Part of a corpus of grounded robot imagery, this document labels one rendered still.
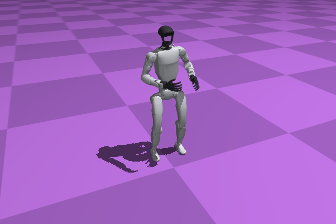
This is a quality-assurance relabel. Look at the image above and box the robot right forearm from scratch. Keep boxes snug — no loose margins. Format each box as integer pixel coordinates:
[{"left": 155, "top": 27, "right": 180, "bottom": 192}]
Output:
[{"left": 141, "top": 74, "right": 163, "bottom": 88}]

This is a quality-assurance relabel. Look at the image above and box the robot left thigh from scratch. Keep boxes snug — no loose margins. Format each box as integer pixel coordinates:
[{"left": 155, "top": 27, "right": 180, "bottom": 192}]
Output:
[{"left": 174, "top": 90, "right": 187, "bottom": 129}]

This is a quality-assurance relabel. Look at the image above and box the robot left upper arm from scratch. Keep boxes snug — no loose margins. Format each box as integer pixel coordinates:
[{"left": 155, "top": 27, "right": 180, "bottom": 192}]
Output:
[{"left": 176, "top": 46, "right": 191, "bottom": 70}]

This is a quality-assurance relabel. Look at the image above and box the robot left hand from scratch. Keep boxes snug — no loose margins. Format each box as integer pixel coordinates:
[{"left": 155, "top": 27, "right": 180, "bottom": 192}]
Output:
[{"left": 190, "top": 74, "right": 200, "bottom": 91}]

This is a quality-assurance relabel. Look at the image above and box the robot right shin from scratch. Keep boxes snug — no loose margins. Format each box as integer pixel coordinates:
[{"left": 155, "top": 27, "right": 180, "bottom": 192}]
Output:
[{"left": 151, "top": 127, "right": 160, "bottom": 151}]

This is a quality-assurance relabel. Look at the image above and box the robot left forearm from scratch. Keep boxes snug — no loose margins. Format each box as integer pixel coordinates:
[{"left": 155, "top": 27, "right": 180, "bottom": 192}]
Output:
[{"left": 187, "top": 62, "right": 195, "bottom": 81}]

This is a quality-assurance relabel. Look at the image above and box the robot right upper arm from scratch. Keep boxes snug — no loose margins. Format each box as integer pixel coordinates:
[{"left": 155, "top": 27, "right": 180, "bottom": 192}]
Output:
[{"left": 141, "top": 51, "right": 158, "bottom": 77}]

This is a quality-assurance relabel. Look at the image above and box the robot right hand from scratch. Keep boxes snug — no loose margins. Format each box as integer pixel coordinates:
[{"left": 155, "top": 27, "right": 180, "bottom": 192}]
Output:
[{"left": 160, "top": 79, "right": 182, "bottom": 92}]

